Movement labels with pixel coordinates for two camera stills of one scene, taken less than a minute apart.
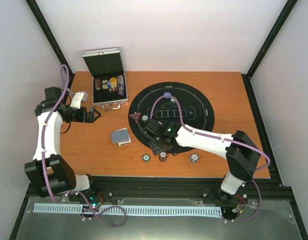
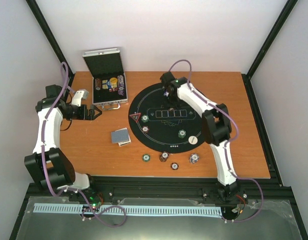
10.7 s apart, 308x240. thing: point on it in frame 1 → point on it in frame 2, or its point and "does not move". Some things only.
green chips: (145, 118) does not move
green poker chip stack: (146, 158) does not move
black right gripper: (155, 149) → (178, 105)
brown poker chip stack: (163, 156) does not move
